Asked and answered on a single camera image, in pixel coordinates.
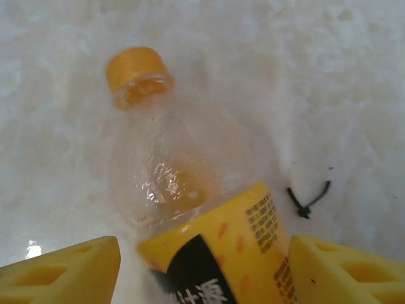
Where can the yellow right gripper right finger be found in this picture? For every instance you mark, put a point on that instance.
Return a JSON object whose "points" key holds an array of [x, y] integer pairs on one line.
{"points": [[354, 275]]}

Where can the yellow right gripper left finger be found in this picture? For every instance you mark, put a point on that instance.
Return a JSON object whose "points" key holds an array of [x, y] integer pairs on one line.
{"points": [[53, 275]]}

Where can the yellow label bottle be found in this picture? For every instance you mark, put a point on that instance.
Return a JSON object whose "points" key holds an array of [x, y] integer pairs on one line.
{"points": [[196, 196]]}

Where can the black zip tie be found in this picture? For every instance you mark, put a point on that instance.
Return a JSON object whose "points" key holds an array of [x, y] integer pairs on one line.
{"points": [[305, 210]]}

